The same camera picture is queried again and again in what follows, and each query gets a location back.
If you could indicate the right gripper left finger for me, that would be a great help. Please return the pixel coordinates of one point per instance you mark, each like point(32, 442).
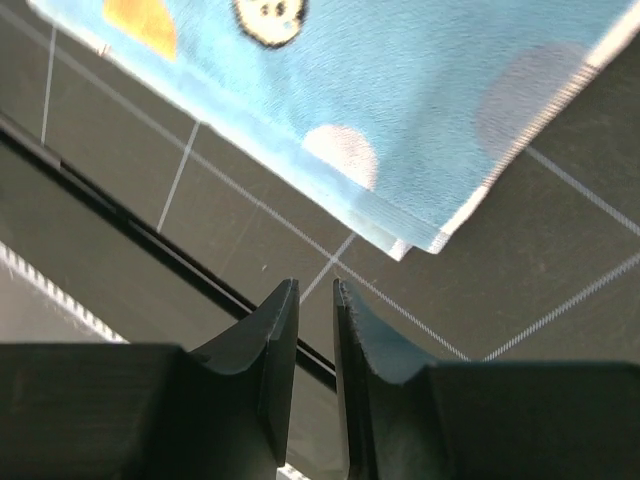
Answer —
point(150, 405)

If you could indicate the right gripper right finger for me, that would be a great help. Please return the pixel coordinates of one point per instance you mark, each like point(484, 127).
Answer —
point(408, 415)

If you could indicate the colourful patterned towel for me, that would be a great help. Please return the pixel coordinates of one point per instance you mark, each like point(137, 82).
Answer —
point(396, 117)

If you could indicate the black grid mat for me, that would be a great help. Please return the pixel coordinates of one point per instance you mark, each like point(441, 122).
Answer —
point(547, 267)

